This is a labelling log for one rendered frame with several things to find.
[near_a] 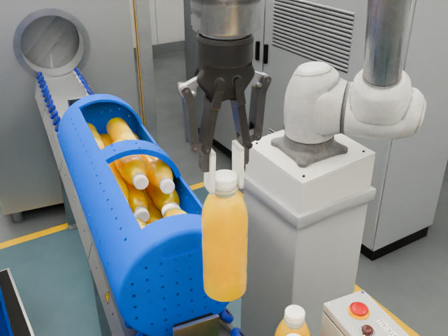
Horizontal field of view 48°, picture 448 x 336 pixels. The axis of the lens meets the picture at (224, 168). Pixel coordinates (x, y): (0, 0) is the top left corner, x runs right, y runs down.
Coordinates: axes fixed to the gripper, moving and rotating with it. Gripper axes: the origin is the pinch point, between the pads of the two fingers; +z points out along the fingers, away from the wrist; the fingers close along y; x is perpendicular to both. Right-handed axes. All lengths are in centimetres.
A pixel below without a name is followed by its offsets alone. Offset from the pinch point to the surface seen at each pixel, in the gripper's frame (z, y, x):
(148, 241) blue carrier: 25.3, 7.9, -19.9
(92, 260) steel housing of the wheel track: 61, 16, -64
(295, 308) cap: 34.8, -15.6, -0.7
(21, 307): 134, 44, -135
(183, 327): 41.9, 4.1, -10.8
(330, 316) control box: 38.2, -23.0, 1.0
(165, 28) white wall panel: 120, -154, -560
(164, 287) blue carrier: 36.7, 5.8, -17.9
